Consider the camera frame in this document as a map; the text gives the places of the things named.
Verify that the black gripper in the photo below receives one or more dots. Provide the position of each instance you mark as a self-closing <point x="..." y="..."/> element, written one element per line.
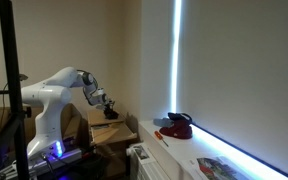
<point x="108" y="104"/>

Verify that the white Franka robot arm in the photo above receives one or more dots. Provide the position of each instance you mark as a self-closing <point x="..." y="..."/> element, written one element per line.
<point x="49" y="100"/>

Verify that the light wooden cabinet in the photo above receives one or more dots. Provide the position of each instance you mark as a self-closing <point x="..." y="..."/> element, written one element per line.
<point x="99" y="118"/>

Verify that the wooden pull-out drawer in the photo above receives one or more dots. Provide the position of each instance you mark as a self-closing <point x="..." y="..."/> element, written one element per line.
<point x="112" y="133"/>

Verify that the white framed photo leaflet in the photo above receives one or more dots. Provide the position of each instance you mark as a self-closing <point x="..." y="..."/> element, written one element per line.
<point x="141" y="152"/>

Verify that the light blue cap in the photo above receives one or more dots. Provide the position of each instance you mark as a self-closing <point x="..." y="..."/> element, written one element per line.
<point x="162" y="122"/>

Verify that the white radiator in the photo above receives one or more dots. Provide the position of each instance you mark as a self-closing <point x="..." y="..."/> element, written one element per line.
<point x="147" y="170"/>

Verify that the maroon baseball cap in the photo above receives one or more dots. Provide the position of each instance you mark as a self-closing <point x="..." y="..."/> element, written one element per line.
<point x="179" y="130"/>

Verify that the white window sill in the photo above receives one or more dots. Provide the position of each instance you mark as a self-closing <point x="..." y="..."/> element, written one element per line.
<point x="184" y="150"/>

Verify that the black tripod stand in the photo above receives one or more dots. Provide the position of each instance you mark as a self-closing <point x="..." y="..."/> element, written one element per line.
<point x="12" y="83"/>

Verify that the white roller blind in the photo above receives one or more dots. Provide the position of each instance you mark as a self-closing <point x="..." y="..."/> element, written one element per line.
<point x="244" y="73"/>

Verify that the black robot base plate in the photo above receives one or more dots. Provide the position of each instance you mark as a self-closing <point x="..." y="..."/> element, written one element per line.
<point x="60" y="156"/>

